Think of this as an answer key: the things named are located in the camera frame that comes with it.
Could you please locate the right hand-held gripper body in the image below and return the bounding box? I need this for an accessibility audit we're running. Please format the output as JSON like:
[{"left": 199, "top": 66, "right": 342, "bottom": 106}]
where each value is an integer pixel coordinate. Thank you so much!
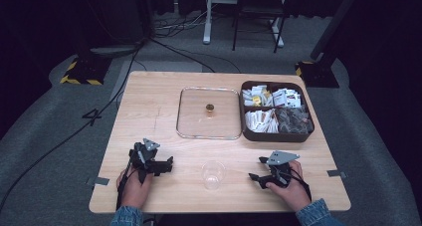
[{"left": 265, "top": 150, "right": 302, "bottom": 189}]

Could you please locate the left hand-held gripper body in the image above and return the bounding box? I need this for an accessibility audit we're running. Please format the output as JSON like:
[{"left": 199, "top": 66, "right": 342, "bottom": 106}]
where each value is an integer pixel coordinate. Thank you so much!
[{"left": 128, "top": 137, "right": 167, "bottom": 184}]

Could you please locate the person's right hand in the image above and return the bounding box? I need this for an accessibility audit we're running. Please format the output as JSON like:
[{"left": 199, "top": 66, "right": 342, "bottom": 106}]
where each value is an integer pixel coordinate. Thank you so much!
[{"left": 265, "top": 159, "right": 314, "bottom": 214}]

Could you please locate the person's left hand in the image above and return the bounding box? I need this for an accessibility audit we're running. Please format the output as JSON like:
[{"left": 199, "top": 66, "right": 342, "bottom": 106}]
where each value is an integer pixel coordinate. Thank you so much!
[{"left": 115, "top": 165, "right": 154, "bottom": 210}]

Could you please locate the brown divided box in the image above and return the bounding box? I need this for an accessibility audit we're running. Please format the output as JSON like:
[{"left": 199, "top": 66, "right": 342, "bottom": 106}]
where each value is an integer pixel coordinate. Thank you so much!
[{"left": 239, "top": 80, "right": 316, "bottom": 143}]

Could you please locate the pile of white stick packets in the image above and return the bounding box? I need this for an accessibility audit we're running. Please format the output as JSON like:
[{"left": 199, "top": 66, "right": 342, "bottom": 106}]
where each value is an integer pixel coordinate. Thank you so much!
[{"left": 244, "top": 108, "right": 280, "bottom": 134}]

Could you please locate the clear plastic cup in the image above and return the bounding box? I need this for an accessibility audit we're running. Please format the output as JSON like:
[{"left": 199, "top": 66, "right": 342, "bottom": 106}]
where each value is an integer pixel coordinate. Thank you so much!
[{"left": 200, "top": 159, "right": 228, "bottom": 191}]

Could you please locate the grey tape piece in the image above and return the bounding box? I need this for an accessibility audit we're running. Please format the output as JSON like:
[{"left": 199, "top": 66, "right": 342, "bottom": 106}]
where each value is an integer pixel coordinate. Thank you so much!
[
  {"left": 86, "top": 175, "right": 110, "bottom": 187},
  {"left": 325, "top": 168, "right": 348, "bottom": 179}
]

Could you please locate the pile of grey dark packets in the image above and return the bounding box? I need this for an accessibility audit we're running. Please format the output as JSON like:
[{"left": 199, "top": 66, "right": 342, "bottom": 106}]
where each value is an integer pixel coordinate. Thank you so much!
[{"left": 275, "top": 106, "right": 315, "bottom": 135}]

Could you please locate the clear square lid gold knob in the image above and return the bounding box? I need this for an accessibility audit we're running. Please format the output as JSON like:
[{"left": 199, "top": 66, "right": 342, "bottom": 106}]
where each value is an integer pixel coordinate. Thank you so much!
[{"left": 175, "top": 86, "right": 244, "bottom": 141}]

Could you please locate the pile of white yellow packets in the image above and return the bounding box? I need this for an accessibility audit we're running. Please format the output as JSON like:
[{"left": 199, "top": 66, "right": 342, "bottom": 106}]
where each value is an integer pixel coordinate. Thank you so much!
[{"left": 241, "top": 84, "right": 274, "bottom": 108}]

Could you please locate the pile of white red-print packets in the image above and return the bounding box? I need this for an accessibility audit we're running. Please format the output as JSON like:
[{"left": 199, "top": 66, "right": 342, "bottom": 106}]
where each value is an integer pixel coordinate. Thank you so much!
[{"left": 271, "top": 88, "right": 303, "bottom": 109}]

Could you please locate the black yellow striped stand base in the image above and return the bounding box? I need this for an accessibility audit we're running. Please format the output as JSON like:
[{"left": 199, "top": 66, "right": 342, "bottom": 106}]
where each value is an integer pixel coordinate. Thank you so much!
[
  {"left": 294, "top": 60, "right": 340, "bottom": 89},
  {"left": 59, "top": 54, "right": 112, "bottom": 87}
]

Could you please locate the black metal stand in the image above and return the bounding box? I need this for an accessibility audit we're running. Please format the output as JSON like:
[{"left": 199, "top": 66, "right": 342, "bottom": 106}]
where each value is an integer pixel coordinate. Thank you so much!
[{"left": 231, "top": 0, "right": 291, "bottom": 54}]

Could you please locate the dark slanted stand pole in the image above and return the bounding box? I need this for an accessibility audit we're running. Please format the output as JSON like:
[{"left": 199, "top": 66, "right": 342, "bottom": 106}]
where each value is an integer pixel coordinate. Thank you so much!
[{"left": 310, "top": 0, "right": 363, "bottom": 62}]

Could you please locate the black strap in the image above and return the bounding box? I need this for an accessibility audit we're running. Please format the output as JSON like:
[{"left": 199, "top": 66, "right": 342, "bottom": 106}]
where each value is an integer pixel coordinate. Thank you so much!
[
  {"left": 288, "top": 167, "right": 314, "bottom": 202},
  {"left": 115, "top": 164, "right": 137, "bottom": 211}
]

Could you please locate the long black floor cable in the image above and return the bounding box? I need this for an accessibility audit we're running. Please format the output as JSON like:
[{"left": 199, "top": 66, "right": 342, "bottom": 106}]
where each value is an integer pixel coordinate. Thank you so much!
[{"left": 0, "top": 40, "right": 145, "bottom": 214}]

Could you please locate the bundle of floor cables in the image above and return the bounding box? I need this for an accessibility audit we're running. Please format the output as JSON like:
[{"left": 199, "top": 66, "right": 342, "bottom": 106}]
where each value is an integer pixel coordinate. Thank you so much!
[{"left": 152, "top": 8, "right": 208, "bottom": 40}]

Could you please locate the white desk frame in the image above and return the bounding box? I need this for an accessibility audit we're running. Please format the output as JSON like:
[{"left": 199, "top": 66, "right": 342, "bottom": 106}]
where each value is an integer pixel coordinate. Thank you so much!
[{"left": 202, "top": 0, "right": 286, "bottom": 49}]

